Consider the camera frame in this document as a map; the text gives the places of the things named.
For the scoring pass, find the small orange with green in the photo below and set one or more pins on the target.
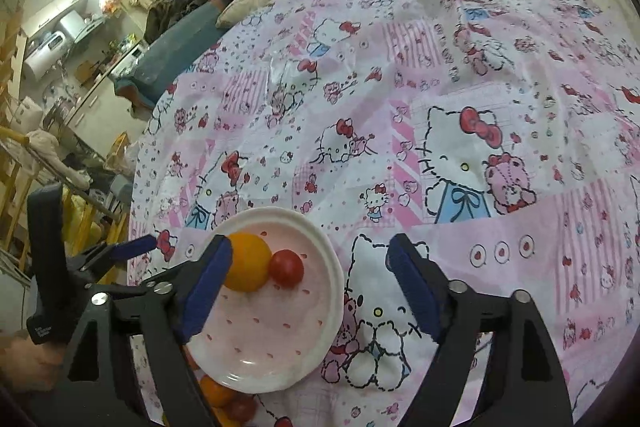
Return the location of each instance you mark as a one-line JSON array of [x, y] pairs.
[[222, 417]]

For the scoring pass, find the blue pillow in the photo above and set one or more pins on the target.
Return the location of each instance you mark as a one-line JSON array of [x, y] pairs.
[[169, 56]]

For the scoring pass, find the Hello Kitty pink sheet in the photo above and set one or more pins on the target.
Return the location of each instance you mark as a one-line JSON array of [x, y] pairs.
[[502, 134]]

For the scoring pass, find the small orange mandarin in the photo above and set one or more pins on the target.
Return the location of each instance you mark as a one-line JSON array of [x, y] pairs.
[[216, 395]]

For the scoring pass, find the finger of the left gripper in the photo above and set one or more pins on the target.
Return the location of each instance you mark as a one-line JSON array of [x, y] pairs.
[[102, 257]]

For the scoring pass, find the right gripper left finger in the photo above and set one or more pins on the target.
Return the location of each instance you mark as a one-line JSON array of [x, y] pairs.
[[175, 307]]

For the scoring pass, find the pink white plate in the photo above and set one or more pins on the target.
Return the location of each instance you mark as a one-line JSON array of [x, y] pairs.
[[271, 339]]

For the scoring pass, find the red cherry tomato on plate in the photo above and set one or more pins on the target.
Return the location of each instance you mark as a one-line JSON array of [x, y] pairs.
[[286, 268]]

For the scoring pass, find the white kitchen appliance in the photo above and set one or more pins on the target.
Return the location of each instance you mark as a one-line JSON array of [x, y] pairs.
[[45, 56]]

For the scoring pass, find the left hand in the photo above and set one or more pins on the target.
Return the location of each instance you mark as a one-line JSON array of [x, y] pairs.
[[26, 366]]

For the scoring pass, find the large orange on plate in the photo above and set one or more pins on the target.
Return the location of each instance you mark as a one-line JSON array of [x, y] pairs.
[[249, 269]]

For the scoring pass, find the red cherry tomato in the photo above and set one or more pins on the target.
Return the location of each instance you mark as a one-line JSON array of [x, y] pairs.
[[286, 268], [242, 409]]

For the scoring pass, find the yellow wooden chair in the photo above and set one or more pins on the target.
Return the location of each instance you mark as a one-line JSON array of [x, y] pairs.
[[23, 171]]

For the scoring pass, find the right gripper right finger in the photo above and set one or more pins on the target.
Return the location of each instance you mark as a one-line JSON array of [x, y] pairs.
[[523, 383]]

